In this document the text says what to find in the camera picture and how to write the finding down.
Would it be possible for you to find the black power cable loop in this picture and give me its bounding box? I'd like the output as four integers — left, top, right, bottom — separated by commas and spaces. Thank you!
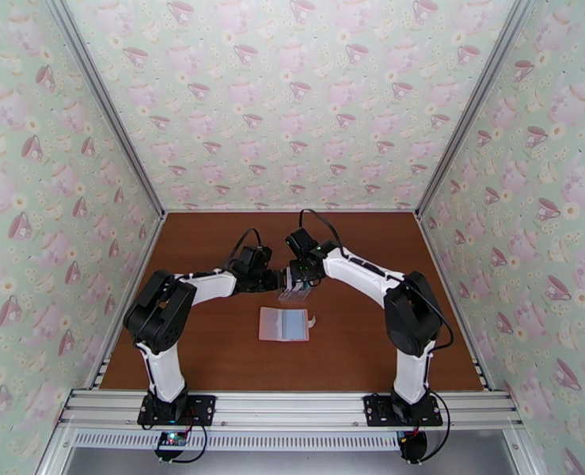
170, 424, 209, 465
418, 391, 451, 464

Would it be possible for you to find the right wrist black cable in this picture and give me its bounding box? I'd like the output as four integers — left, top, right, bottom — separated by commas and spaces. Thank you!
299, 208, 345, 252

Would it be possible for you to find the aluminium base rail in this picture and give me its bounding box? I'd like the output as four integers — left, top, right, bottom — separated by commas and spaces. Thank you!
58, 389, 525, 431

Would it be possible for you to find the green circuit board on mount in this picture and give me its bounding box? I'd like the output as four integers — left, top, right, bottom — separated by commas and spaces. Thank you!
154, 430, 189, 462

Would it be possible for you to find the perforated metal cable tray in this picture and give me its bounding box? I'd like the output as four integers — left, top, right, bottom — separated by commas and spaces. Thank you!
71, 428, 408, 452

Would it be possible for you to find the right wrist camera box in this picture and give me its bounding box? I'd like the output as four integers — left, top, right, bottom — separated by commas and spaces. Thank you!
285, 227, 318, 254

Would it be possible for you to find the black round controller mount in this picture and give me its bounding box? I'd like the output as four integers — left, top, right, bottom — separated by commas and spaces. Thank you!
397, 430, 428, 464

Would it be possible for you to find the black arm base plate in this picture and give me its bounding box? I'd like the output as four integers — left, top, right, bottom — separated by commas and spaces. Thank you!
363, 394, 444, 428
137, 394, 218, 427

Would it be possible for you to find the clear acrylic card stand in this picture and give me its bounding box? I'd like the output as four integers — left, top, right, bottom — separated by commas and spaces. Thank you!
277, 283, 314, 305

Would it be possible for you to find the aluminium frame post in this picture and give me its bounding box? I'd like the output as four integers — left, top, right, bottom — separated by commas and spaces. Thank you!
42, 0, 167, 218
414, 0, 541, 219

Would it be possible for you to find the aluminium table end rail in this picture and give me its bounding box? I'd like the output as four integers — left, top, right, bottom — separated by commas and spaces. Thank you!
165, 207, 418, 215

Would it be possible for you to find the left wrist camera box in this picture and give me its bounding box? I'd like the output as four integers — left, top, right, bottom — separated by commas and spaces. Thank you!
237, 245, 275, 268

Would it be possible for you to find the pink card holder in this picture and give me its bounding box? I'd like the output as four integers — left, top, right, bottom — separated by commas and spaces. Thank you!
258, 306, 319, 344

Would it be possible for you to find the aluminium table side rail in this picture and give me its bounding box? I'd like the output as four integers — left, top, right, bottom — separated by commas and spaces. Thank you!
416, 213, 492, 392
88, 213, 168, 390

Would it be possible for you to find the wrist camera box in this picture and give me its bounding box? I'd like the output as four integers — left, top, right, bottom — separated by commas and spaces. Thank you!
285, 227, 318, 254
237, 245, 275, 268

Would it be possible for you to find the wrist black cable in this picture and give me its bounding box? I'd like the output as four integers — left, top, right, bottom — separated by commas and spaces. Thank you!
299, 208, 345, 252
222, 227, 264, 272

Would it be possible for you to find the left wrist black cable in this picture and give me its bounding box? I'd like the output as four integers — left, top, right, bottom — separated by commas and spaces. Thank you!
222, 227, 264, 272

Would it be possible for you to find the aluminium frame leg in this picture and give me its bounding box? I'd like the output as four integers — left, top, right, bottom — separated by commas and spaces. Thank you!
34, 423, 78, 475
502, 423, 548, 475

